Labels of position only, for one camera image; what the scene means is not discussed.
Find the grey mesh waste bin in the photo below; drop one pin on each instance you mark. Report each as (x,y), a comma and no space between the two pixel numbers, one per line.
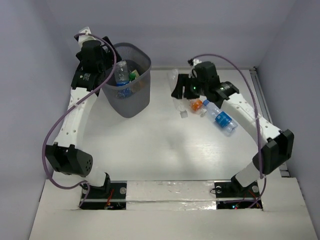
(139,100)

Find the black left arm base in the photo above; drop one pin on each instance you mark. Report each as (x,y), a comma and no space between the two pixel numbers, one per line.
(110,196)

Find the green soda bottle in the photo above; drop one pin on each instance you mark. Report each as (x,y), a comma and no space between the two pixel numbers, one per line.
(132,76)

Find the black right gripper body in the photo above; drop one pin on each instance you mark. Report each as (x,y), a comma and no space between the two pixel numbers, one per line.
(197,88)

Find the crushed clear bottle white cap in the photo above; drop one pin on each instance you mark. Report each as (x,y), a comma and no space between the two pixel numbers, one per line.
(178,102)

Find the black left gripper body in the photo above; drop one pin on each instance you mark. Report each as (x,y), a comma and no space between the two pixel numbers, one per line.
(106,52)

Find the clear bottle blue label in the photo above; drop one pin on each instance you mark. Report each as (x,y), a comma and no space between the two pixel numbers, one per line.
(121,73)

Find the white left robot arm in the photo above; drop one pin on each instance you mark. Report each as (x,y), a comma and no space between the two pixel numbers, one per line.
(66,154)

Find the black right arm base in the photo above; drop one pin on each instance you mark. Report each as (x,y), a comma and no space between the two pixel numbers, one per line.
(231,195)

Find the silver taped front rail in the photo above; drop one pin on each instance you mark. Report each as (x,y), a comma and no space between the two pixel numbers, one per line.
(170,195)

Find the clear bottle light blue cap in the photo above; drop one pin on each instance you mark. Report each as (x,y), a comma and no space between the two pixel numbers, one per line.
(219,118)

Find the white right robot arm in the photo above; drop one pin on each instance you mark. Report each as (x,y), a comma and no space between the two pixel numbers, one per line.
(226,104)

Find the orange juice bottle brown cap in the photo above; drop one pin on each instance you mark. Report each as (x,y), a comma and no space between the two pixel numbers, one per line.
(139,85)

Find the long orange capped bottle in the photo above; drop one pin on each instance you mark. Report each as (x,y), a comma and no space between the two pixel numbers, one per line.
(195,104)

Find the metal rail right wall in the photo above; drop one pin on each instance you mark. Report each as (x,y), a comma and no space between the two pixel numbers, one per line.
(283,169)

